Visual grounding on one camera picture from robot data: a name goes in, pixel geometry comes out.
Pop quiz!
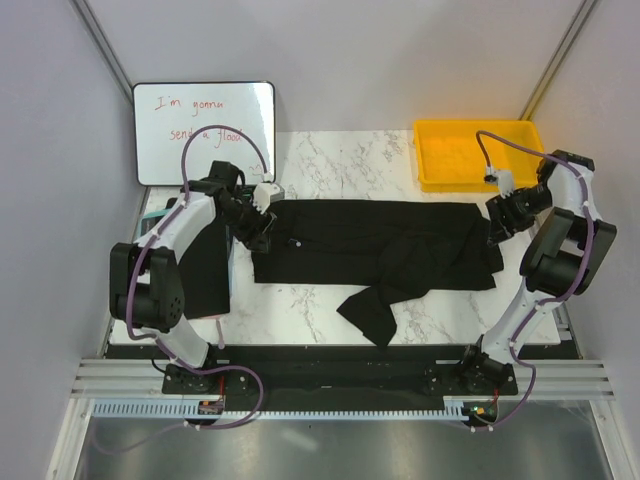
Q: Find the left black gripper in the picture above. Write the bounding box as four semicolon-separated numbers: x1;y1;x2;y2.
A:
217;194;276;254

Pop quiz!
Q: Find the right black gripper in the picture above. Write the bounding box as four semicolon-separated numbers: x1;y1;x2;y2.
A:
483;182;552;247

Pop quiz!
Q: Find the black long sleeve shirt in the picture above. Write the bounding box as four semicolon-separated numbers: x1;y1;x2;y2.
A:
252;199;504;349

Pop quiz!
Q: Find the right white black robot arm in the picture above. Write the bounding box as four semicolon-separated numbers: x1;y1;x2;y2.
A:
456;150;617;394

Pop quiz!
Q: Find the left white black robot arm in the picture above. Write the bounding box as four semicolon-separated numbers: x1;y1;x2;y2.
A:
109;161;285;393

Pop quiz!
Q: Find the teal and white packaging board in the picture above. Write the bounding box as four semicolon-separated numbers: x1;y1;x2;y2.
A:
135;209;169;238

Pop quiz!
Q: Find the yellow plastic bin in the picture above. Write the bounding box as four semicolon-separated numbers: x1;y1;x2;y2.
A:
413;119;544;193

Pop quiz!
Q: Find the white whiteboard with red writing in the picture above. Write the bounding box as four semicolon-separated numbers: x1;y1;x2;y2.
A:
133;81;276;187

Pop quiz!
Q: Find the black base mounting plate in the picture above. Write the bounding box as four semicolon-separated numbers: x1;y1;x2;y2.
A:
162;345;518;410

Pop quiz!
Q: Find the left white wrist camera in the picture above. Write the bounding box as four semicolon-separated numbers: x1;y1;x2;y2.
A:
252;182;285;213

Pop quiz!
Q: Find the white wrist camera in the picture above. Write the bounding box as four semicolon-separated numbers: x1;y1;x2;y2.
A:
252;182;285;213
484;167;515;198

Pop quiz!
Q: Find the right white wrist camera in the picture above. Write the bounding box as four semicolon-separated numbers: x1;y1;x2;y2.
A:
484;167;515;198

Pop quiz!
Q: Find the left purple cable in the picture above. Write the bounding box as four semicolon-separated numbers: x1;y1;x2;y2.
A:
89;124;274;454

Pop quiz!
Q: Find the white slotted cable duct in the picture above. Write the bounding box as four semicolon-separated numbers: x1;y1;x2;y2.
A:
91;398;478;421

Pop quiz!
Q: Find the aluminium frame rail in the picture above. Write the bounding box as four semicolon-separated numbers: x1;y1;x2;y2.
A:
71;359;615;401

